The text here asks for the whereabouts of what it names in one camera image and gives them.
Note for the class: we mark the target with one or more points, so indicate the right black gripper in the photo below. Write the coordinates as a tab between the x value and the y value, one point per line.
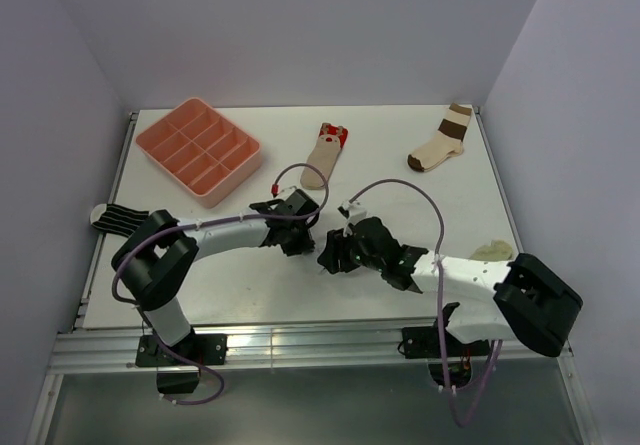
335	249

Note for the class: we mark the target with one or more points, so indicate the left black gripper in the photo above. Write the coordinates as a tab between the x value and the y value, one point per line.
304	244

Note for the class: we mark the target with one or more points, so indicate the beige reindeer sock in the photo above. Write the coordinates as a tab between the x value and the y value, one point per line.
323	158

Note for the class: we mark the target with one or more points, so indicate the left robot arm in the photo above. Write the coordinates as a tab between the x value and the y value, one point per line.
155	259

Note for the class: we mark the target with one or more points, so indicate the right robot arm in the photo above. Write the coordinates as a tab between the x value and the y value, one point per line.
521	299

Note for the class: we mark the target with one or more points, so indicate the pink compartment organizer tray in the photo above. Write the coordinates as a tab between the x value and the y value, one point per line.
203	151

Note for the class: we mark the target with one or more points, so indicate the cream brown striped sock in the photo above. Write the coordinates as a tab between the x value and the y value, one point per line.
446	142

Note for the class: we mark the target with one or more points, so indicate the pale green ankle sock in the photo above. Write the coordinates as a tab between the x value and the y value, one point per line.
495	251

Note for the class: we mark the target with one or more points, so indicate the black white striped ankle sock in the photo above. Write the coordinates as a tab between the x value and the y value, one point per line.
111	218

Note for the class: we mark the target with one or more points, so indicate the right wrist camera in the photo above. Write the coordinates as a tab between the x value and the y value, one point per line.
353	212

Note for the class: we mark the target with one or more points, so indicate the aluminium table front rail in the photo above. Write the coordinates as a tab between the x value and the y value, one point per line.
344	343

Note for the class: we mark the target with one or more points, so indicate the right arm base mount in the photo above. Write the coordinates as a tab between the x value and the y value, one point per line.
422	342

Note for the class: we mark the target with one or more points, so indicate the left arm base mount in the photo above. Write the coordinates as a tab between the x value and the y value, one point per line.
181	368

